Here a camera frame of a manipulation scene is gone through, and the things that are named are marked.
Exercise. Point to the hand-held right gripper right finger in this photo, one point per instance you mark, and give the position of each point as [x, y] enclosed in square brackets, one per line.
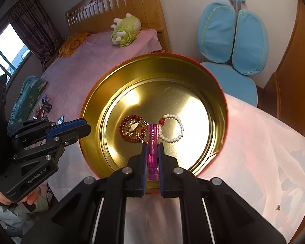
[162, 170]

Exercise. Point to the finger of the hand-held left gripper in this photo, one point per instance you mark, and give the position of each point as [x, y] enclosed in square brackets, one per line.
[44, 153]
[68, 127]

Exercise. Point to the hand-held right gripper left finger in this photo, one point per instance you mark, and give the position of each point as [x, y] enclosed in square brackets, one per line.
[143, 169]

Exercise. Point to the purple transparent tube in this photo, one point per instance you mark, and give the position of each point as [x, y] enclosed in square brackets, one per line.
[152, 137]

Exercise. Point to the round gold tin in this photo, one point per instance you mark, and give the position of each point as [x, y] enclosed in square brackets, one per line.
[167, 94]

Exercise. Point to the person's left forearm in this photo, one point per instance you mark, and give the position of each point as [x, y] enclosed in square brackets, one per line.
[12, 217]

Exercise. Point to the person's left hand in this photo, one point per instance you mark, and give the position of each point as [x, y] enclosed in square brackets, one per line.
[30, 198]

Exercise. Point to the black white clip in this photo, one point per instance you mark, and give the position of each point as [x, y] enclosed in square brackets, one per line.
[61, 120]

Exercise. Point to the small dark clip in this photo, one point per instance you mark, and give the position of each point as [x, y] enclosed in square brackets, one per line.
[46, 106]

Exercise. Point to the small red item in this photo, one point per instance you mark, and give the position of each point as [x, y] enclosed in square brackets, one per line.
[39, 113]

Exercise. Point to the small blue clip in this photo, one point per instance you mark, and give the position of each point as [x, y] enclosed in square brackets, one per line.
[46, 97]

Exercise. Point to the teal printed cloth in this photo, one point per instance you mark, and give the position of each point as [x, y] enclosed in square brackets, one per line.
[25, 96]

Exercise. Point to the pink blanket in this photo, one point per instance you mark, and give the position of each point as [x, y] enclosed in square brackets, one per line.
[78, 68]

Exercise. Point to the orange pillow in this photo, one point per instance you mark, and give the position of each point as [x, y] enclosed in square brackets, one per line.
[72, 43]

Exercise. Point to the window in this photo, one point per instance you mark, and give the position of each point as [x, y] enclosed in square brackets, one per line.
[5, 56]

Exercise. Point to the white printed tablecloth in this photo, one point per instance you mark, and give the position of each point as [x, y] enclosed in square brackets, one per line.
[256, 144]

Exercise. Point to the dark patterned curtain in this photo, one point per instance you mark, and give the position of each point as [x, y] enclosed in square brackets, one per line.
[35, 25]

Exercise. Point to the green cabbage plush toy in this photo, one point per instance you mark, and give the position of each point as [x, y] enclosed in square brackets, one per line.
[125, 29]

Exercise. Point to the small dark bug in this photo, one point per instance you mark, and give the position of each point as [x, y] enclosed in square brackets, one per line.
[277, 208]

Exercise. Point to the wooden bed headboard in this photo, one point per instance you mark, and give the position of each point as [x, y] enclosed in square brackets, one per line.
[111, 2]

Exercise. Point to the blue padded chair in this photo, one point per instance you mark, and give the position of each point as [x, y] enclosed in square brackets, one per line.
[218, 35]

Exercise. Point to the wooden cabinet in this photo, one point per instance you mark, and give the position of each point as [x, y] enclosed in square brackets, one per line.
[294, 76]

